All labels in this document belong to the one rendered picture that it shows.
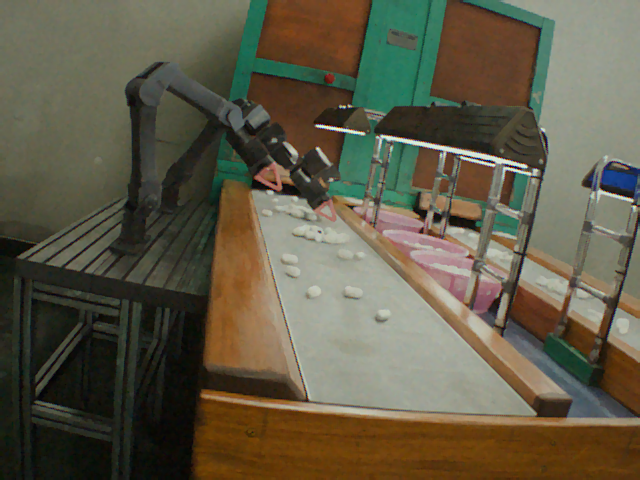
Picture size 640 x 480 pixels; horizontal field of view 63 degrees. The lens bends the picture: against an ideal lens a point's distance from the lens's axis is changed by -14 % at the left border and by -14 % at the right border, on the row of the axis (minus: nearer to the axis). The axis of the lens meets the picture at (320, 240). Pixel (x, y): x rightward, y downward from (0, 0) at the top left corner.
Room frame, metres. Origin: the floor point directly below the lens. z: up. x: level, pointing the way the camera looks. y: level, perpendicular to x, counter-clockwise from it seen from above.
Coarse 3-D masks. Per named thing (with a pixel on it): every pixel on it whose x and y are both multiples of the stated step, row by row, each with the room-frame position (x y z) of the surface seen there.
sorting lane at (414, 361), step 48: (288, 240) 1.48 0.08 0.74; (288, 288) 1.04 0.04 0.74; (336, 288) 1.11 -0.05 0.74; (384, 288) 1.18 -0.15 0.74; (336, 336) 0.83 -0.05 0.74; (384, 336) 0.87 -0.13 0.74; (432, 336) 0.92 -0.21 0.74; (336, 384) 0.66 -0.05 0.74; (384, 384) 0.68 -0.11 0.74; (432, 384) 0.71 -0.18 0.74; (480, 384) 0.74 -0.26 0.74
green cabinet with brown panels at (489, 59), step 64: (256, 0) 2.35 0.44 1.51; (320, 0) 2.41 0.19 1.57; (384, 0) 2.45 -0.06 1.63; (448, 0) 2.51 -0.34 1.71; (256, 64) 2.36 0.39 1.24; (320, 64) 2.42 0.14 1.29; (384, 64) 2.47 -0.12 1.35; (448, 64) 2.52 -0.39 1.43; (512, 64) 2.58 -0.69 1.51; (320, 128) 2.43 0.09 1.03; (512, 192) 2.59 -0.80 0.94
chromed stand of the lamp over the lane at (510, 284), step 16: (496, 176) 1.09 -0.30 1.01; (496, 192) 1.09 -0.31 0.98; (528, 192) 0.95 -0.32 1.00; (496, 208) 1.06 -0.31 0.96; (512, 208) 1.01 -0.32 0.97; (528, 208) 0.94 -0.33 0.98; (528, 224) 0.94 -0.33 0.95; (480, 240) 1.09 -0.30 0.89; (528, 240) 0.93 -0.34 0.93; (480, 256) 1.09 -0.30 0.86; (512, 256) 0.95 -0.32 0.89; (480, 272) 1.07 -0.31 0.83; (512, 272) 0.94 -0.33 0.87; (512, 288) 0.94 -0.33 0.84; (464, 304) 1.09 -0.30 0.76; (512, 304) 0.94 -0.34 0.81; (496, 320) 0.95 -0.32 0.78
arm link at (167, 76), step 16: (160, 64) 1.41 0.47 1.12; (176, 64) 1.36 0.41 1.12; (160, 80) 1.33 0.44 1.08; (176, 80) 1.38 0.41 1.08; (192, 80) 1.42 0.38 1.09; (144, 96) 1.31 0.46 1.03; (160, 96) 1.34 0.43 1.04; (192, 96) 1.42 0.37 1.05; (208, 96) 1.46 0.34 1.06; (208, 112) 1.47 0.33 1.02; (224, 112) 1.49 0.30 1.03; (240, 112) 1.52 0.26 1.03
